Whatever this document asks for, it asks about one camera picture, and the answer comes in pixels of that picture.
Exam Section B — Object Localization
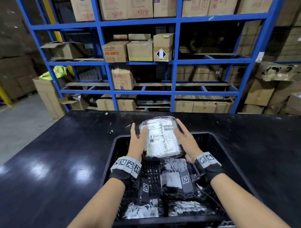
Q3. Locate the person's right hand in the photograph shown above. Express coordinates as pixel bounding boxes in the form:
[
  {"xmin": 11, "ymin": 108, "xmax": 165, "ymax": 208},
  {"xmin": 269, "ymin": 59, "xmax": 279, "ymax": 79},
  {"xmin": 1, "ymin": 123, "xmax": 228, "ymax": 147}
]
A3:
[{"xmin": 174, "ymin": 119, "xmax": 204, "ymax": 164}]

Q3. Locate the person's left hand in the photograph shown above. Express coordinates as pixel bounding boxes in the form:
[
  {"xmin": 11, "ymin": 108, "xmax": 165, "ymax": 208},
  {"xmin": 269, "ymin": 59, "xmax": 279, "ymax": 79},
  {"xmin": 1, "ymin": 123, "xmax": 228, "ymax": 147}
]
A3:
[{"xmin": 127, "ymin": 123, "xmax": 148, "ymax": 163}]

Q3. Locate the clear white labelled package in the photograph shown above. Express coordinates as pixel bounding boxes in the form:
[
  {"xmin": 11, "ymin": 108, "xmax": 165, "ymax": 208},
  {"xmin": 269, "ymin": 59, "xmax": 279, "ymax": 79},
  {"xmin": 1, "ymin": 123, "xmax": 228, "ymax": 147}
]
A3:
[{"xmin": 139, "ymin": 116, "xmax": 187, "ymax": 161}]

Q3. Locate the person's right forearm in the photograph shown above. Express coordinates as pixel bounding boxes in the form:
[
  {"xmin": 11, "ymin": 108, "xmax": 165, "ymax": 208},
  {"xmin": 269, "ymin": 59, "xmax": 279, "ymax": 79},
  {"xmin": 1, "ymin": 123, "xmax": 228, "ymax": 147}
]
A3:
[{"xmin": 210, "ymin": 173, "xmax": 291, "ymax": 228}]

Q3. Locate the person's left forearm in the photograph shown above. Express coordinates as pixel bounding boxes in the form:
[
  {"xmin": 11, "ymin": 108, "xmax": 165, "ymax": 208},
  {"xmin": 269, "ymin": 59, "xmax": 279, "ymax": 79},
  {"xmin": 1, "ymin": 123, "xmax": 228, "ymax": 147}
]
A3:
[{"xmin": 67, "ymin": 177, "xmax": 126, "ymax": 228}]

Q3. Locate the black wrapped white package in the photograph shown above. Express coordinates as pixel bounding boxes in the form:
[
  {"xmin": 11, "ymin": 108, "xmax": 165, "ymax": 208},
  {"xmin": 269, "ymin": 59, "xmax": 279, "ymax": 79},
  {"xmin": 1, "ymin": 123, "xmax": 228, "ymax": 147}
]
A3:
[
  {"xmin": 164, "ymin": 158, "xmax": 189, "ymax": 174},
  {"xmin": 122, "ymin": 199, "xmax": 163, "ymax": 220},
  {"xmin": 168, "ymin": 199, "xmax": 216, "ymax": 217},
  {"xmin": 160, "ymin": 172, "xmax": 182, "ymax": 200}
]

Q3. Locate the left wristband with marker tags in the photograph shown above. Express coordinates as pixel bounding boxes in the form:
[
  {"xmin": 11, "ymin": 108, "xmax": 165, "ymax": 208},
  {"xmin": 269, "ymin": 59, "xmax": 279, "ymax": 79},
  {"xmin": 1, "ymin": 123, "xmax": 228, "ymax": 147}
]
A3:
[{"xmin": 109, "ymin": 156, "xmax": 143, "ymax": 187}]

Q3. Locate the wristband with marker tags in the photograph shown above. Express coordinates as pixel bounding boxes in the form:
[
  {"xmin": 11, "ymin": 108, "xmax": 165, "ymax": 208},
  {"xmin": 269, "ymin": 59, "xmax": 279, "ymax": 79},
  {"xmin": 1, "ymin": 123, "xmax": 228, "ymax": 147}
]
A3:
[
  {"xmin": 109, "ymin": 156, "xmax": 143, "ymax": 187},
  {"xmin": 194, "ymin": 152, "xmax": 227, "ymax": 184}
]

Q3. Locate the low brown cardboard box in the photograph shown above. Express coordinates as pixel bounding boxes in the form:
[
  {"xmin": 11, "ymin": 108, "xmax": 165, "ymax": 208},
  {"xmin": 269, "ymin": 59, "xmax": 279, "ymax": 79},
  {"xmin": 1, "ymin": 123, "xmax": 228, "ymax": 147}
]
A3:
[
  {"xmin": 96, "ymin": 94, "xmax": 116, "ymax": 111},
  {"xmin": 117, "ymin": 94, "xmax": 138, "ymax": 111}
]

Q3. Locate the row of low cardboard boxes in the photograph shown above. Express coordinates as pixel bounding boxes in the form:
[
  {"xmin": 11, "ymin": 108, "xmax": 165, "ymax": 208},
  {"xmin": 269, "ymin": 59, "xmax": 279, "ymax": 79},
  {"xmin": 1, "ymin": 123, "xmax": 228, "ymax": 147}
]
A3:
[{"xmin": 174, "ymin": 95, "xmax": 234, "ymax": 113}]

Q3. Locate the right wristband with marker tags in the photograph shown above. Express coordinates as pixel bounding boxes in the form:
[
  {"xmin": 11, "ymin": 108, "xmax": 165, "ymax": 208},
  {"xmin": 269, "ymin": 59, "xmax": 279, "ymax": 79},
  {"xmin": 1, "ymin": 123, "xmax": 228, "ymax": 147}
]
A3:
[{"xmin": 194, "ymin": 152, "xmax": 227, "ymax": 184}]

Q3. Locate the cardboard box with red label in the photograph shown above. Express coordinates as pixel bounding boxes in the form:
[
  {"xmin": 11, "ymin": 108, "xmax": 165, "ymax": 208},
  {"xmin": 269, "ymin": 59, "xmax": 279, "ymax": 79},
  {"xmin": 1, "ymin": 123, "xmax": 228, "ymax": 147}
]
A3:
[{"xmin": 111, "ymin": 67, "xmax": 136, "ymax": 91}]

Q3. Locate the black plastic crate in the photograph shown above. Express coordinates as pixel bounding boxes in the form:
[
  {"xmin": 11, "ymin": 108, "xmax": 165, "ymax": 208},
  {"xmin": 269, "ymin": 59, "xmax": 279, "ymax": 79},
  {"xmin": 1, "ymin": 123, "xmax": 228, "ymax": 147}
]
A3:
[{"xmin": 100, "ymin": 132, "xmax": 263, "ymax": 228}]

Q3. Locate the row of dim cardboard boxes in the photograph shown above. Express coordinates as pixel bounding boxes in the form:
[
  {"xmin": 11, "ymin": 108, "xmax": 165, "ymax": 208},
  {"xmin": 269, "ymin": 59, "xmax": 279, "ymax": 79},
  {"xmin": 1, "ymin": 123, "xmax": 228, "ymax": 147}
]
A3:
[{"xmin": 176, "ymin": 65, "xmax": 246, "ymax": 82}]

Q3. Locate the small open cardboard box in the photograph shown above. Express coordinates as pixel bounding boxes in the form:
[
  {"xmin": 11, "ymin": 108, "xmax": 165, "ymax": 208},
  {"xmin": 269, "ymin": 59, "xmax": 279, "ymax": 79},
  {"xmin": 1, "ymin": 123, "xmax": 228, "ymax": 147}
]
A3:
[{"xmin": 58, "ymin": 94, "xmax": 90, "ymax": 111}]

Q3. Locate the plain taped cardboard box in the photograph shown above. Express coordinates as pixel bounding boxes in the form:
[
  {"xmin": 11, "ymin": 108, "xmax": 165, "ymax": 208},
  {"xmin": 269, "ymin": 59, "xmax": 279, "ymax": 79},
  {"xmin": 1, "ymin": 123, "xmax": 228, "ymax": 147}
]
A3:
[{"xmin": 127, "ymin": 40, "xmax": 154, "ymax": 62}]

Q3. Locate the cardboard box with diamond label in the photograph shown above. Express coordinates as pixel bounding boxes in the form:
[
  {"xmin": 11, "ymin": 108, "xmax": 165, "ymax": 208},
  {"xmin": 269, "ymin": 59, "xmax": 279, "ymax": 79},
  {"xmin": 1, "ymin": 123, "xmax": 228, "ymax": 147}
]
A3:
[{"xmin": 153, "ymin": 33, "xmax": 174, "ymax": 62}]

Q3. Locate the cardboard box with red print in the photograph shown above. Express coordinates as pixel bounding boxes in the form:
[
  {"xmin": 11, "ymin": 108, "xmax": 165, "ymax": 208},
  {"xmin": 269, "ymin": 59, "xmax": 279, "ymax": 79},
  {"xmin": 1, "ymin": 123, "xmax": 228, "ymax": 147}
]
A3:
[{"xmin": 102, "ymin": 41, "xmax": 130, "ymax": 63}]

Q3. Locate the blue metal shelf rack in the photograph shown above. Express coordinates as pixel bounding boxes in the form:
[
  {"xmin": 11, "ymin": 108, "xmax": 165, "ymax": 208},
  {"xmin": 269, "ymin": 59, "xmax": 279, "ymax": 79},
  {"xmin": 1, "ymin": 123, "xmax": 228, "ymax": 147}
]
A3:
[{"xmin": 16, "ymin": 0, "xmax": 285, "ymax": 114}]

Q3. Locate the tall cardboard box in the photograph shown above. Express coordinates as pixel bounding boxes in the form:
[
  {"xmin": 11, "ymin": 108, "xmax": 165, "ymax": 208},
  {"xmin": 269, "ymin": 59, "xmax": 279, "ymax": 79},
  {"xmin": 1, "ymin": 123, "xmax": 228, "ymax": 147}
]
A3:
[{"xmin": 32, "ymin": 76, "xmax": 67, "ymax": 119}]

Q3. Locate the yellow green safety vest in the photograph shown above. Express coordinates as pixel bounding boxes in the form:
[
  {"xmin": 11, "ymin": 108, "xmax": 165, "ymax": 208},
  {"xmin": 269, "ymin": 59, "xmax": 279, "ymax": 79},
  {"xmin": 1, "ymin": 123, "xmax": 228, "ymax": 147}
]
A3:
[{"xmin": 39, "ymin": 65, "xmax": 68, "ymax": 81}]

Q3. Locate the open flap cardboard box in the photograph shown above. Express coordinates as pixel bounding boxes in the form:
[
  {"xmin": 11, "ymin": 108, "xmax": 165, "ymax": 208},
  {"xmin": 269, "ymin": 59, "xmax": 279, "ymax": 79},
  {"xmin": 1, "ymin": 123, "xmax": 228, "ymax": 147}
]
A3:
[{"xmin": 40, "ymin": 41, "xmax": 85, "ymax": 60}]

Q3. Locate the stack of shaded cardboard boxes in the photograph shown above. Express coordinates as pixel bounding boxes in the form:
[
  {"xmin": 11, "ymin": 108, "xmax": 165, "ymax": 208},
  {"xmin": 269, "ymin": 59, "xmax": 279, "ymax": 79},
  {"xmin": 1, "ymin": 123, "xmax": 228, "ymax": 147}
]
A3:
[{"xmin": 236, "ymin": 21, "xmax": 262, "ymax": 56}]

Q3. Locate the row of large cardboard boxes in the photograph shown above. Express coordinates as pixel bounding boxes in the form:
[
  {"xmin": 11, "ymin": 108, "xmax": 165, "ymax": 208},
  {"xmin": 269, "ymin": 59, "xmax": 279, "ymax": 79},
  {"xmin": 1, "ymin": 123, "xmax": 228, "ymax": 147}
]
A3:
[{"xmin": 70, "ymin": 0, "xmax": 274, "ymax": 22}]

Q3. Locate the yellow steel column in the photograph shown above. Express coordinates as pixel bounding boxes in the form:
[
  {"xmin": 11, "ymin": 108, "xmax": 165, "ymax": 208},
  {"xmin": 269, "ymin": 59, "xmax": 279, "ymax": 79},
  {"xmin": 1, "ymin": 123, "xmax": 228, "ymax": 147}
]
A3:
[{"xmin": 42, "ymin": 0, "xmax": 75, "ymax": 76}]

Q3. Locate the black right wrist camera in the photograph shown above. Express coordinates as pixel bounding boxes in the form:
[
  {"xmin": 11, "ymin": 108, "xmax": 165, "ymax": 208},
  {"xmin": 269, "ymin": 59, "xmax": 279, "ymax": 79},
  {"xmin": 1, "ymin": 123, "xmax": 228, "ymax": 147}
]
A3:
[{"xmin": 179, "ymin": 171, "xmax": 197, "ymax": 199}]

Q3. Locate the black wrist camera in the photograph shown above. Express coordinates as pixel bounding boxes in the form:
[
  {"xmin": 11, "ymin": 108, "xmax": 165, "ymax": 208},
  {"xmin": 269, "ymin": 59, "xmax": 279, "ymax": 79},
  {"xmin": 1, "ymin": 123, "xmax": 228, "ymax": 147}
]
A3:
[
  {"xmin": 140, "ymin": 177, "xmax": 151, "ymax": 203},
  {"xmin": 179, "ymin": 171, "xmax": 197, "ymax": 199}
]

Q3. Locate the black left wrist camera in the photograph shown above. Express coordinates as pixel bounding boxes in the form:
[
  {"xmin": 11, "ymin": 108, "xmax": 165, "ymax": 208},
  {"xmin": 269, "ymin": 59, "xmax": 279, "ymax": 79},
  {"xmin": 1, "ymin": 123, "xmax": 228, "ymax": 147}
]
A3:
[{"xmin": 140, "ymin": 177, "xmax": 151, "ymax": 203}]

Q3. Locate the thin black cable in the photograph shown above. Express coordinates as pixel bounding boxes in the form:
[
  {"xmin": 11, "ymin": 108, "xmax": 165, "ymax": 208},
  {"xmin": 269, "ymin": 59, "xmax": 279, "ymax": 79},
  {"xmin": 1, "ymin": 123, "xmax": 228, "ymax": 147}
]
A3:
[{"xmin": 200, "ymin": 190, "xmax": 227, "ymax": 213}]

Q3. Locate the yellow floor post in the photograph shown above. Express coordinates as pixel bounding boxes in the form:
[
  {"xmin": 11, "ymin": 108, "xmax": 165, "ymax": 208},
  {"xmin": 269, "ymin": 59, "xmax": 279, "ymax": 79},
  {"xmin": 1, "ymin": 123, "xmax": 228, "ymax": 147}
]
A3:
[{"xmin": 0, "ymin": 85, "xmax": 13, "ymax": 108}]

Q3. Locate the wall of stacked cardboard boxes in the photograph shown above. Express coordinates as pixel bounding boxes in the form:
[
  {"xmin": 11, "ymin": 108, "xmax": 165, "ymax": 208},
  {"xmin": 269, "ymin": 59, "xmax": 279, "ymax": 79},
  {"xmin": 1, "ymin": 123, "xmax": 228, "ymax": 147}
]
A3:
[{"xmin": 0, "ymin": 0, "xmax": 48, "ymax": 100}]

